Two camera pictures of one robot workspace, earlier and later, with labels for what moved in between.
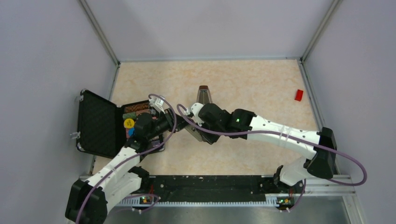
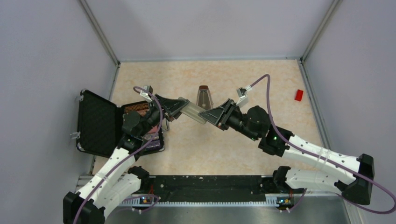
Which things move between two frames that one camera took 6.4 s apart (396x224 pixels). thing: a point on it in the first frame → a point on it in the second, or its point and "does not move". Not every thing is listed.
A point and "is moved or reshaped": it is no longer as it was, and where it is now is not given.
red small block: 299,95 does not move
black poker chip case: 104,127 does not move
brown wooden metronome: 203,95 does not move
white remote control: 195,131 is moved or reshaped
